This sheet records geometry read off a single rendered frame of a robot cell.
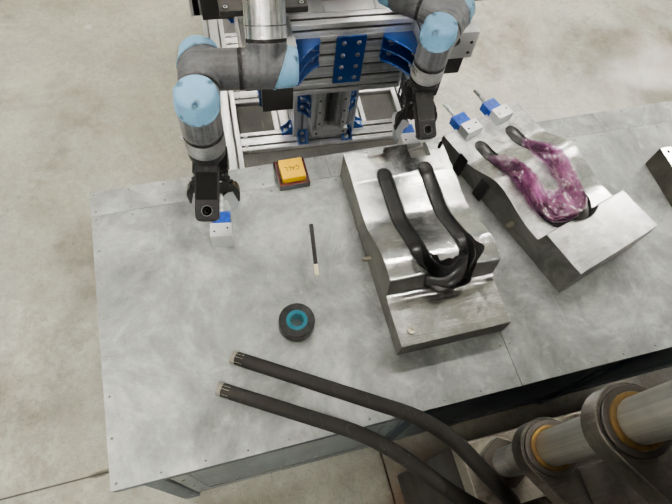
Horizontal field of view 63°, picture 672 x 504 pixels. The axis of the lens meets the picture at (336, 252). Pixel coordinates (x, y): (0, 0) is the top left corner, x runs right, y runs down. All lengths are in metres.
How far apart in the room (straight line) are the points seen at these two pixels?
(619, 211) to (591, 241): 0.12
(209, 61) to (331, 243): 0.53
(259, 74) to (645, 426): 0.80
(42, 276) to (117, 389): 1.17
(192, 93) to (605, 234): 0.98
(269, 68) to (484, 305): 0.69
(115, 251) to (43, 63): 1.77
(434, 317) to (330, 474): 0.91
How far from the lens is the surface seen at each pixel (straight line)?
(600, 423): 0.80
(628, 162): 1.76
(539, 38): 3.33
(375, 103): 2.43
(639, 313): 1.52
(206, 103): 0.95
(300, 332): 1.20
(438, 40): 1.24
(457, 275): 1.27
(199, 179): 1.09
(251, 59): 1.04
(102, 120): 2.71
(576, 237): 1.39
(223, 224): 1.30
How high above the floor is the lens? 1.97
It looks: 62 degrees down
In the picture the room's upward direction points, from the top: 11 degrees clockwise
